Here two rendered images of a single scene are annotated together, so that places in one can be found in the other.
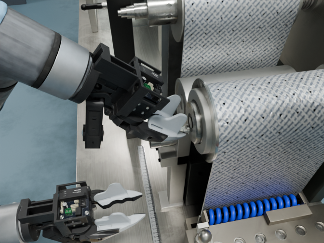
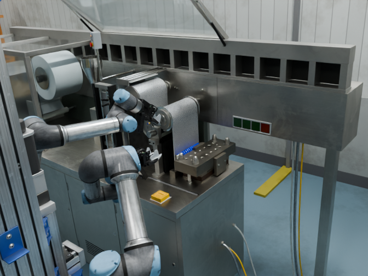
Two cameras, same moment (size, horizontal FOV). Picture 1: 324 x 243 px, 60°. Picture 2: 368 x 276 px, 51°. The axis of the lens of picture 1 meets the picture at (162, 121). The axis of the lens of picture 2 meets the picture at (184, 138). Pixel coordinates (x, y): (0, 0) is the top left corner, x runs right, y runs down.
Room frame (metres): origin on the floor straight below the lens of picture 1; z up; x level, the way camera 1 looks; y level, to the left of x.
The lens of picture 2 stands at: (-1.36, 1.14, 1.98)
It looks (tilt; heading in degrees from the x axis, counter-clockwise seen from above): 22 degrees down; 321
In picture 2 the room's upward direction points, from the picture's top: 3 degrees counter-clockwise
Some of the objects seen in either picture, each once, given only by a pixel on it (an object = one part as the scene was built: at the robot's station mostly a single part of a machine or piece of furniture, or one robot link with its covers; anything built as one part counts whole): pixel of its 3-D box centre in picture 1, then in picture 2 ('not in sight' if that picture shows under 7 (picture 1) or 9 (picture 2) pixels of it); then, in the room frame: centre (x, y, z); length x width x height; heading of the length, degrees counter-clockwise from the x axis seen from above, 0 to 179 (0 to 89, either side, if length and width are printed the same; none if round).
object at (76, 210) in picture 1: (60, 213); (138, 160); (0.22, 0.19, 1.12); 0.12 x 0.08 x 0.09; 101
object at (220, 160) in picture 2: not in sight; (220, 164); (0.10, -0.29, 0.97); 0.10 x 0.03 x 0.11; 101
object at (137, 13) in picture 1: (132, 11); not in sight; (0.56, 0.06, 1.34); 0.06 x 0.03 x 0.03; 101
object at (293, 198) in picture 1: (253, 209); (189, 150); (0.27, -0.20, 1.03); 0.21 x 0.04 x 0.03; 101
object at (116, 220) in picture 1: (119, 218); (156, 154); (0.21, 0.08, 1.11); 0.09 x 0.03 x 0.06; 92
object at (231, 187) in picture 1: (259, 187); (186, 141); (0.30, -0.20, 1.08); 0.23 x 0.01 x 0.18; 101
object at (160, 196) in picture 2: not in sight; (160, 196); (0.13, 0.13, 0.91); 0.07 x 0.07 x 0.02; 11
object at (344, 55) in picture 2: not in sight; (126, 47); (1.04, -0.31, 1.55); 3.08 x 0.08 x 0.23; 11
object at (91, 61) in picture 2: not in sight; (91, 61); (1.06, -0.04, 1.50); 0.14 x 0.14 x 0.06
